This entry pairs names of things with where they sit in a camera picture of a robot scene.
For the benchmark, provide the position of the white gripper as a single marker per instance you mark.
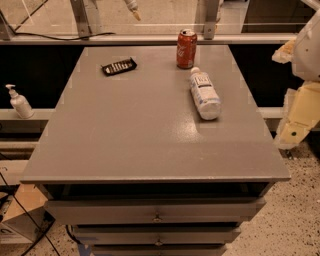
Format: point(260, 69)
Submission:
point(309, 55)

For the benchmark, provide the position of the clear plastic water bottle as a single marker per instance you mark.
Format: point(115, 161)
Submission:
point(206, 99)

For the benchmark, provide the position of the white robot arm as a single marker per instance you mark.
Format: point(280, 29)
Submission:
point(301, 107)

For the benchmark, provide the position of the white pump dispenser bottle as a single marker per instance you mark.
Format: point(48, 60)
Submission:
point(19, 103)

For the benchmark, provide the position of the red soda can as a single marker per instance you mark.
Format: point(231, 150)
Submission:
point(186, 48)

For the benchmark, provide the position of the black snack tray packet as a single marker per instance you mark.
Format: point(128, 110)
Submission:
point(119, 67)

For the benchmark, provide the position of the white hanging tool tip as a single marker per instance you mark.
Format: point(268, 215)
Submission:
point(133, 8)

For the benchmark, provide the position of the grey drawer cabinet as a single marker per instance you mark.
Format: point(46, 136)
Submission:
point(129, 165)

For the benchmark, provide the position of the cardboard box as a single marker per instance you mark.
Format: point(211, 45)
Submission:
point(23, 216)

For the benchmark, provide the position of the grey metal bracket right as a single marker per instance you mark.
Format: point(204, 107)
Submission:
point(206, 18)

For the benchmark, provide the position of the grey metal bracket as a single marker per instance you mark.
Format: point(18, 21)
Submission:
point(87, 17)
point(206, 18)

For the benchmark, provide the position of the grey metal bracket left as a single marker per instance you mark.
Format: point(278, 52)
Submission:
point(87, 17)

